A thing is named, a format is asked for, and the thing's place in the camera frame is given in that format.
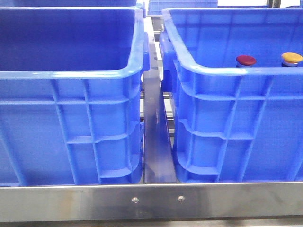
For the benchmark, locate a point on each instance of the right blue plastic bin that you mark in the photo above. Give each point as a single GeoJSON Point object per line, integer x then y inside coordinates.
{"type": "Point", "coordinates": [236, 124]}

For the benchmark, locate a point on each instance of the rear right blue bin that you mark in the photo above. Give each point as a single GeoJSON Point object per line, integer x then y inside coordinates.
{"type": "Point", "coordinates": [156, 6]}

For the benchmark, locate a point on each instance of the metal divider bar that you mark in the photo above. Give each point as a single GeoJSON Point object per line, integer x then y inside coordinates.
{"type": "Point", "coordinates": [158, 160]}

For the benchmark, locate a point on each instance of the blue plastic bin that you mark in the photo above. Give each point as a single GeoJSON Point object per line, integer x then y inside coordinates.
{"type": "Point", "coordinates": [236, 124]}
{"type": "Point", "coordinates": [70, 85]}

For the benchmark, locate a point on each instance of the stainless steel front rail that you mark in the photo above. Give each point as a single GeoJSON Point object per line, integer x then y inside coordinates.
{"type": "Point", "coordinates": [156, 201]}

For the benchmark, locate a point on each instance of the rear left blue bin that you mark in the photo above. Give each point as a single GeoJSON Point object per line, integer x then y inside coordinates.
{"type": "Point", "coordinates": [73, 3]}

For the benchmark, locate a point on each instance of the red mushroom push button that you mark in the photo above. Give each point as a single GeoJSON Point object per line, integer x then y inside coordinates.
{"type": "Point", "coordinates": [245, 61]}

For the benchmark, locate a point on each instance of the left blue plastic bin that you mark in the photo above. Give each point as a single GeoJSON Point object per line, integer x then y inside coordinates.
{"type": "Point", "coordinates": [70, 85]}

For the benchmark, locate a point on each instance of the rail screw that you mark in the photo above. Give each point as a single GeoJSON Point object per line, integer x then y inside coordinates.
{"type": "Point", "coordinates": [181, 198]}
{"type": "Point", "coordinates": [135, 199]}

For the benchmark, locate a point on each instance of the right rail screw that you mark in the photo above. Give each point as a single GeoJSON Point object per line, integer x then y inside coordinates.
{"type": "Point", "coordinates": [181, 198]}

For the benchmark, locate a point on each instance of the left rail screw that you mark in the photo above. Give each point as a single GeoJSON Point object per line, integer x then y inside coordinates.
{"type": "Point", "coordinates": [135, 199]}

